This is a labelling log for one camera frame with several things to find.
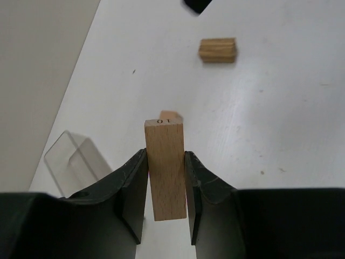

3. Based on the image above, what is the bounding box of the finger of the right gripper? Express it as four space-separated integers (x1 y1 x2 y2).
183 0 212 13

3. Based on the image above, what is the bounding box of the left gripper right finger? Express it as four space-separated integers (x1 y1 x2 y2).
184 151 344 258

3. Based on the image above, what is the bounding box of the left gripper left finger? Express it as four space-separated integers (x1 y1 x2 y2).
1 149 148 258

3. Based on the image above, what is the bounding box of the striped dark wood block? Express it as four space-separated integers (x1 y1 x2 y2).
198 38 237 63

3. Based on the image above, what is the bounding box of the clear plastic box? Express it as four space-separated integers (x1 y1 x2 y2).
44 131 112 197

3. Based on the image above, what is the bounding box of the small light wood cube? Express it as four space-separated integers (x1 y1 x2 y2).
159 110 183 120

